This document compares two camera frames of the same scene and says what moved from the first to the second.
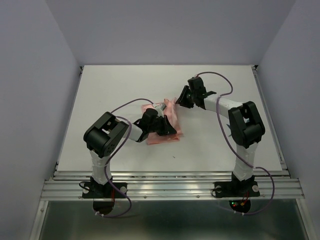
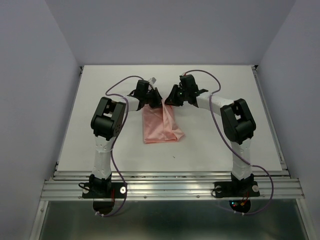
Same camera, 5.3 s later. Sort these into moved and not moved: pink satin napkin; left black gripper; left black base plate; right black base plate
Moved: pink satin napkin; left black gripper
Not moved: right black base plate; left black base plate
